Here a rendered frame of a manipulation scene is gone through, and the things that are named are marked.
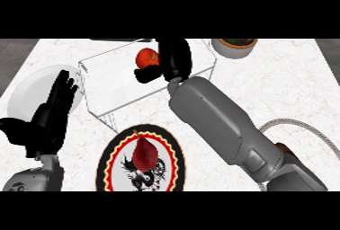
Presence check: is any grey plant pot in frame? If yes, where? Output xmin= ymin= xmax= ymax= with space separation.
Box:
xmin=211 ymin=38 xmax=259 ymax=60

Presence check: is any white wire tiered shelf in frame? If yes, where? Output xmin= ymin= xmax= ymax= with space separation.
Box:
xmin=77 ymin=38 xmax=217 ymax=134

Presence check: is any grey wire basket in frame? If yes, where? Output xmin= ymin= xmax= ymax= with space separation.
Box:
xmin=256 ymin=118 xmax=340 ymax=192

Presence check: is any brown object in basket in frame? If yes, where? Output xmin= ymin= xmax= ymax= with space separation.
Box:
xmin=274 ymin=142 xmax=294 ymax=156

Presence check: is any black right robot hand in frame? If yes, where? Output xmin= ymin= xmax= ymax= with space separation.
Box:
xmin=133 ymin=38 xmax=194 ymax=84

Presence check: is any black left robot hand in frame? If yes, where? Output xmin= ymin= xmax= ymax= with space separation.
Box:
xmin=0 ymin=69 xmax=80 ymax=159

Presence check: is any red tomato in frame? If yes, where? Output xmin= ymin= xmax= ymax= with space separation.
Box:
xmin=135 ymin=48 xmax=161 ymax=70

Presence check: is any round patterned placemat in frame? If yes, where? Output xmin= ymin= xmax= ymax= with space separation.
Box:
xmin=95 ymin=124 xmax=186 ymax=192

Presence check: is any dark red pear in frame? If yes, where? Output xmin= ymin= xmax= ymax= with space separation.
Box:
xmin=132 ymin=129 xmax=160 ymax=173

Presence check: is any white plate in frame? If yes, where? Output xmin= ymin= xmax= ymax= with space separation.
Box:
xmin=6 ymin=64 xmax=86 ymax=122

